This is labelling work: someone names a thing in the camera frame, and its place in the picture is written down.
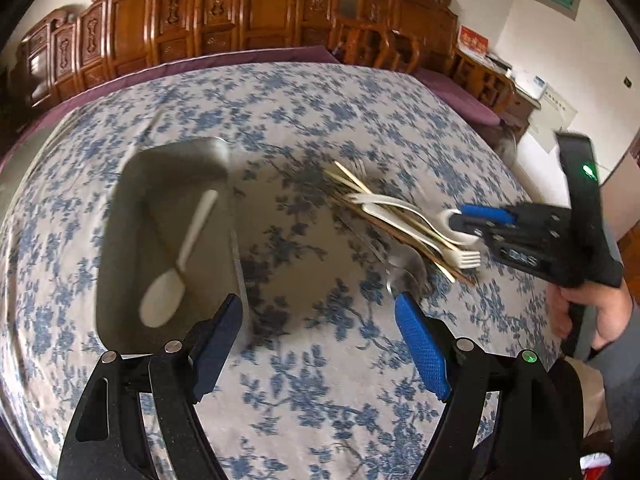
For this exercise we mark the red box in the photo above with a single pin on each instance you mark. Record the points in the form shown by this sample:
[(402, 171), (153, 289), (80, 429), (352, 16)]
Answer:
[(472, 40)]

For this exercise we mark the red cloth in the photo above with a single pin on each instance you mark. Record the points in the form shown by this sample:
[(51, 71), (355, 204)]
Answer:
[(597, 467)]

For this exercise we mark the short purple cushion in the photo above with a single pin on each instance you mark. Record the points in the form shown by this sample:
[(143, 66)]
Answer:
[(460, 95)]

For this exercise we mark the person's right hand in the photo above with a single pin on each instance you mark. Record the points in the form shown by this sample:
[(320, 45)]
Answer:
[(607, 315)]

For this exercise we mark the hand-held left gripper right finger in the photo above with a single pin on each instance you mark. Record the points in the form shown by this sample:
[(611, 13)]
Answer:
[(420, 350)]

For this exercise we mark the short carved wooden sofa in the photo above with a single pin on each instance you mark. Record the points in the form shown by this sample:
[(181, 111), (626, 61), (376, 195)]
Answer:
[(415, 5)]

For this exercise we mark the white plastic fork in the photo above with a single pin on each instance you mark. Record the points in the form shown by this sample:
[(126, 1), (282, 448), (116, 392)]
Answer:
[(467, 259)]

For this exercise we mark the white wall sheet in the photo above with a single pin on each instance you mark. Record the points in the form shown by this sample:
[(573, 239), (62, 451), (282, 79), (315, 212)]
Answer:
[(552, 117)]

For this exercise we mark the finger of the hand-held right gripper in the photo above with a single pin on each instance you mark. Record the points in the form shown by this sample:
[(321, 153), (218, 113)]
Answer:
[(477, 237), (487, 214)]

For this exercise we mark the long purple cushion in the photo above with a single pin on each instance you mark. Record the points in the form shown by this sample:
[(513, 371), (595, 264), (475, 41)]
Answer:
[(165, 67)]

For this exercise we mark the long carved wooden sofa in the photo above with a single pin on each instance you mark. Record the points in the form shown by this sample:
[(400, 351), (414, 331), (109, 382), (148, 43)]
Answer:
[(200, 5)]

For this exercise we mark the wooden armchair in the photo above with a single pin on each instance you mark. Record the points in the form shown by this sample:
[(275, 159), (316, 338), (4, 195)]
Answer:
[(375, 42)]

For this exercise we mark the white box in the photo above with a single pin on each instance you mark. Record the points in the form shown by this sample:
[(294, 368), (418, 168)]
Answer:
[(532, 85)]

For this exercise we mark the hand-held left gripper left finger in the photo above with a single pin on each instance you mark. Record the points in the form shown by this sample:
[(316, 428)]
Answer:
[(217, 350)]

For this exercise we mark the brown wooden chopstick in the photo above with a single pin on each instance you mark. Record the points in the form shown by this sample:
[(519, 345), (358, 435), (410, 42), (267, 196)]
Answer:
[(390, 235), (452, 271)]

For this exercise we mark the metal fork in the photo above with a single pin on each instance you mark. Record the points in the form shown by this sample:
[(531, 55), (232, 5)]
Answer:
[(407, 270)]

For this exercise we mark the stack of papers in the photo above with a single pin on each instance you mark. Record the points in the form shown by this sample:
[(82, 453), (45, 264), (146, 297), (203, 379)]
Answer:
[(500, 62)]

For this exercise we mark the blue floral tablecloth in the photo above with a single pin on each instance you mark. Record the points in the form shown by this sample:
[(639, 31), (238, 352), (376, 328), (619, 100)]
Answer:
[(310, 110)]

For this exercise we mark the grey metal tray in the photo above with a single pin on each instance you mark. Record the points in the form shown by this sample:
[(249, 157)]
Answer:
[(150, 200)]

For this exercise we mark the white plastic spoon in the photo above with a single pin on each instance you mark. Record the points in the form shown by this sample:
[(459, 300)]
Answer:
[(162, 297), (442, 222)]

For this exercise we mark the wooden side table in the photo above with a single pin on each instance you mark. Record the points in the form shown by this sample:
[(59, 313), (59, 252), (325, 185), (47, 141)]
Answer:
[(487, 82)]

